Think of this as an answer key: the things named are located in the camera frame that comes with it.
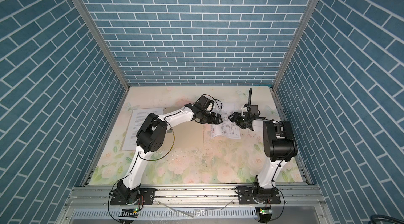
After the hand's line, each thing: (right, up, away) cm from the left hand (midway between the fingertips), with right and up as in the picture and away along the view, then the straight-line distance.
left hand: (217, 121), depth 98 cm
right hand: (+9, +3, +2) cm, 9 cm away
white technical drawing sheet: (+6, -4, 0) cm, 7 cm away
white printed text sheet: (-54, +2, +6) cm, 54 cm away
